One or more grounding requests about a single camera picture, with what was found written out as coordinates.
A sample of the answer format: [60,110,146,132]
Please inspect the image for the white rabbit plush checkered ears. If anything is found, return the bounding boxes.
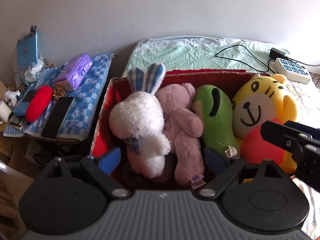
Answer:
[108,63,171,179]

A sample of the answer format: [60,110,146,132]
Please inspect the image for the yellow tiger plush toy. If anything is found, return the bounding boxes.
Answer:
[232,74,298,174]

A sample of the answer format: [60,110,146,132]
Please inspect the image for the black smartphone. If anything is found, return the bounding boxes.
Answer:
[41,96,75,139]

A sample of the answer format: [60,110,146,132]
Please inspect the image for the pink bear plush toy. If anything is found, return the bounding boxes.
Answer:
[156,83,204,186]

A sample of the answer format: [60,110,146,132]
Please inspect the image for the green avocado plush toy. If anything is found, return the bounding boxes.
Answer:
[191,85,240,158]

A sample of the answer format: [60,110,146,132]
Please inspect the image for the red cardboard storage box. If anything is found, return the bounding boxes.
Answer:
[90,68,273,190]

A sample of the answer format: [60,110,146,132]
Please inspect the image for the white power strip blue sockets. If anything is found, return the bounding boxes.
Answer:
[274,58,311,84]

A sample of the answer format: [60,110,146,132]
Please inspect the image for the blue checkered towel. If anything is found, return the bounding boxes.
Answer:
[4,53,116,141]

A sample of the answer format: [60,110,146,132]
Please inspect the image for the red oval pouch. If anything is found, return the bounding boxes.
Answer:
[25,85,53,122]

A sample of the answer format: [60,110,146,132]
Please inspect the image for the black power adapter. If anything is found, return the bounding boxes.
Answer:
[269,48,286,60]

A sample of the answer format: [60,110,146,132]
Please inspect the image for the blue glasses case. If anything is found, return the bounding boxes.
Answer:
[13,101,30,116]

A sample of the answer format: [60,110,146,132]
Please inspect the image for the green cartoon bed sheet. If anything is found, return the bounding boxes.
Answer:
[122,36,319,239]

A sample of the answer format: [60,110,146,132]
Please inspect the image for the grey power cord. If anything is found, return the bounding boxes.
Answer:
[287,57,320,68]

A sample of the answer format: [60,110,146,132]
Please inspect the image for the thin black cable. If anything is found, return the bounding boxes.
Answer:
[215,44,273,74]

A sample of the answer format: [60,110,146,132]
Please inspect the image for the purple toy camera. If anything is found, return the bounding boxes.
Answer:
[54,53,93,92]

